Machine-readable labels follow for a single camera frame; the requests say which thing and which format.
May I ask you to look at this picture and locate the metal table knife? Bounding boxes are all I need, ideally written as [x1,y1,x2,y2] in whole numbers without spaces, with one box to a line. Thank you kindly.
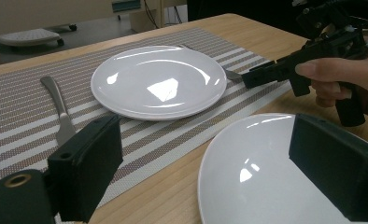
[40,76,78,147]

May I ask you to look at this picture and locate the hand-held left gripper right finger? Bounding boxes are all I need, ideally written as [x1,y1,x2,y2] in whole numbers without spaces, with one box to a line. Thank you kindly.
[288,113,368,222]

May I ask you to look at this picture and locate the metal fork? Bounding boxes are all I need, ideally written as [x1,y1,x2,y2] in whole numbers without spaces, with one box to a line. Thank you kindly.
[178,43,244,82]

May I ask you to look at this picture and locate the striped placemat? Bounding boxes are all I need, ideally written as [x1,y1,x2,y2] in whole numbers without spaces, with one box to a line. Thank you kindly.
[0,27,293,218]

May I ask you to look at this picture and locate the white plate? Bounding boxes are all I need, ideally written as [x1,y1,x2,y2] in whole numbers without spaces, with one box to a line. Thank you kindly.
[197,112,368,224]
[90,45,228,121]

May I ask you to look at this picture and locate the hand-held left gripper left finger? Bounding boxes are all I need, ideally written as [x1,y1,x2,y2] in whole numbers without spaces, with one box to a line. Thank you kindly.
[47,114,124,223]

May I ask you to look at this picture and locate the black power cable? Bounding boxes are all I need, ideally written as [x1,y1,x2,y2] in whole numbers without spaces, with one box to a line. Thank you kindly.
[142,0,163,30]

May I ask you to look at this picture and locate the black curtain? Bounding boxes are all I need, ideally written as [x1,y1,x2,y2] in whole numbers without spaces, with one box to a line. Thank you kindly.
[186,0,368,40]

